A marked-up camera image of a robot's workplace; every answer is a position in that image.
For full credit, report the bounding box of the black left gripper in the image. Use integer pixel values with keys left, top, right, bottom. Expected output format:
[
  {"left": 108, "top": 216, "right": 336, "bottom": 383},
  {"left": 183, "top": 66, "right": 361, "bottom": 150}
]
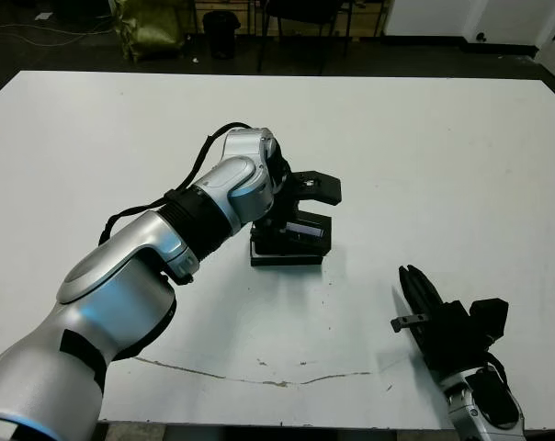
[{"left": 253, "top": 173, "right": 302, "bottom": 232}]

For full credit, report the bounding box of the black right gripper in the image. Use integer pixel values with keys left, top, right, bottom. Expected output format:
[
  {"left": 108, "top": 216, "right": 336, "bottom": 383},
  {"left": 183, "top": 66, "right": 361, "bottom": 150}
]
[{"left": 390, "top": 264, "right": 493, "bottom": 374}]

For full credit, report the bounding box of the black box lid with print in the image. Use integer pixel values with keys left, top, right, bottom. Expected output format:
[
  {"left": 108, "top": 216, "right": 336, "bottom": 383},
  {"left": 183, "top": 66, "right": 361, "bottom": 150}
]
[{"left": 252, "top": 209, "right": 334, "bottom": 257}]

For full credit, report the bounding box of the black box base white insert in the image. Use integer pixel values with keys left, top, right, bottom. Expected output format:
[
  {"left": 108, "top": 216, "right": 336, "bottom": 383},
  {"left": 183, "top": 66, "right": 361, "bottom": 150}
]
[{"left": 248, "top": 238, "right": 325, "bottom": 268}]

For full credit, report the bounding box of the black floor bin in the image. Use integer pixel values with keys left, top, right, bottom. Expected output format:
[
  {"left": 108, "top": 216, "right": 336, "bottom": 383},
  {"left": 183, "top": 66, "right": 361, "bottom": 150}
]
[{"left": 202, "top": 11, "right": 241, "bottom": 60}]

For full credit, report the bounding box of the black mesh office chair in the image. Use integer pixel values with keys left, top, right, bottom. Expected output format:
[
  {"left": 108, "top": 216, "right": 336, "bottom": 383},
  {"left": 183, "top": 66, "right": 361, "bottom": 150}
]
[{"left": 257, "top": 0, "right": 352, "bottom": 75}]

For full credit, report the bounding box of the yellow-green plastic bag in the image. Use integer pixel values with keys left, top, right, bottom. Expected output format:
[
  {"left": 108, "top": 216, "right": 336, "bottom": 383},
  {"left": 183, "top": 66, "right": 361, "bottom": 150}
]
[{"left": 113, "top": 0, "right": 187, "bottom": 62}]

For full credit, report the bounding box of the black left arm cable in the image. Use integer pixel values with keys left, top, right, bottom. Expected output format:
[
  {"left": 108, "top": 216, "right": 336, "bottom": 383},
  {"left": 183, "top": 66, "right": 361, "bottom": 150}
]
[{"left": 97, "top": 120, "right": 256, "bottom": 245}]

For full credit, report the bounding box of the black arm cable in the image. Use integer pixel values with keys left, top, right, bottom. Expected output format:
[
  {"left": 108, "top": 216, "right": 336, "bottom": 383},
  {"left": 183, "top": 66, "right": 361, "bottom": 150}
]
[
  {"left": 97, "top": 120, "right": 256, "bottom": 245},
  {"left": 485, "top": 350, "right": 509, "bottom": 383}
]

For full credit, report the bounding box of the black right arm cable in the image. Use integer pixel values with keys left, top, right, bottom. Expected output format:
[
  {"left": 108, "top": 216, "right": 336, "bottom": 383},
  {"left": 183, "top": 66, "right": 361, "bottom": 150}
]
[{"left": 485, "top": 350, "right": 509, "bottom": 383}]

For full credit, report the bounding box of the thin white floor cable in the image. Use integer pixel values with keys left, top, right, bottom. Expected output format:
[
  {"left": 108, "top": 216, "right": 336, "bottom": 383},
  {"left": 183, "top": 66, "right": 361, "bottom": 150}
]
[{"left": 0, "top": 22, "right": 117, "bottom": 48}]

